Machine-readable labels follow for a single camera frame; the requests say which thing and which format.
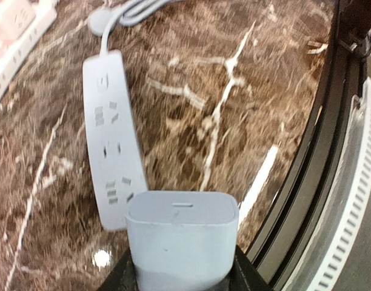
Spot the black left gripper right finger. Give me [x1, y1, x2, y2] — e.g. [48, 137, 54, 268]
[229, 246, 273, 291]

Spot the white multicolour power strip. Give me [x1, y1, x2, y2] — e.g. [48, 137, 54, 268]
[0, 1, 57, 99]

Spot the grey power strip cable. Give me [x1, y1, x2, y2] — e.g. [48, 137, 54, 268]
[88, 0, 183, 61]

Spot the blue usb charger plug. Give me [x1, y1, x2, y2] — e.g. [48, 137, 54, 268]
[125, 190, 239, 290]

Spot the white cube socket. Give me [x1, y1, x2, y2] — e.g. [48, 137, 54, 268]
[0, 0, 36, 41]

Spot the light blue power strip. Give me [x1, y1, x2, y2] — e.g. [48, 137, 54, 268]
[82, 50, 147, 232]

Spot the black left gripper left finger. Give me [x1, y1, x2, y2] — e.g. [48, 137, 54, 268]
[96, 249, 137, 291]

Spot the black front rail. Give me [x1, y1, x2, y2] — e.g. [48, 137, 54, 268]
[247, 1, 366, 290]

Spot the light blue cable duct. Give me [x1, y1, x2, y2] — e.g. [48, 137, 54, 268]
[284, 78, 371, 290]

